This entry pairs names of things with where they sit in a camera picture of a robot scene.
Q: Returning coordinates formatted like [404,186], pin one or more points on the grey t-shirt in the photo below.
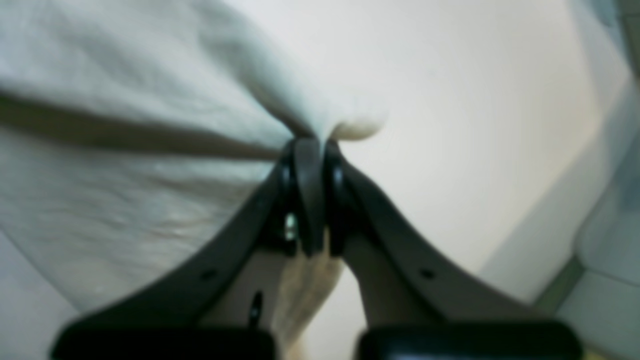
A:
[131,133]

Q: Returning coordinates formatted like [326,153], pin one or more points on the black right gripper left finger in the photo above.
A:
[218,304]

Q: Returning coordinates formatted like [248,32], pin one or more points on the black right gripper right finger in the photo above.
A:
[418,304]

